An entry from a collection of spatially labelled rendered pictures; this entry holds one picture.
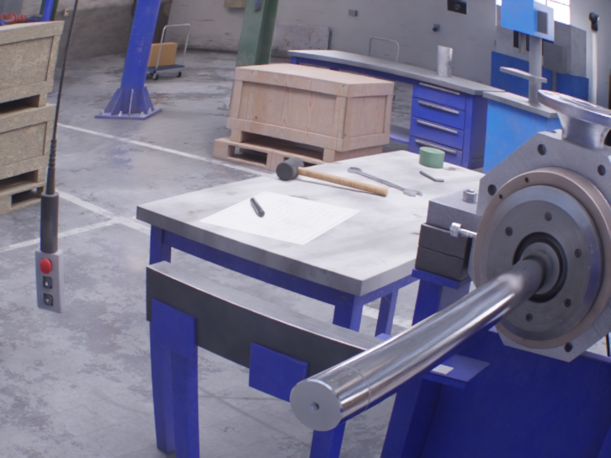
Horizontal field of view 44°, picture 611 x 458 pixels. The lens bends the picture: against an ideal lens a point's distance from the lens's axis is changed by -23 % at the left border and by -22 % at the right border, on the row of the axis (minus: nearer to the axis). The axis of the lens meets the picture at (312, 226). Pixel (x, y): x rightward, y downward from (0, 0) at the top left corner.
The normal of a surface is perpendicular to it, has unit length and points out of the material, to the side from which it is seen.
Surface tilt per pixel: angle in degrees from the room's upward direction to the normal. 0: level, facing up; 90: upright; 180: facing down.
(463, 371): 0
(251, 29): 90
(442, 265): 90
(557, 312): 90
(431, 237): 90
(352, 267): 0
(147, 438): 0
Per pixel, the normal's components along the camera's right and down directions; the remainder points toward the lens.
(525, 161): -0.57, 0.16
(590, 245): -0.04, -0.05
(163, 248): 0.81, 0.24
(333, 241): 0.11, -0.96
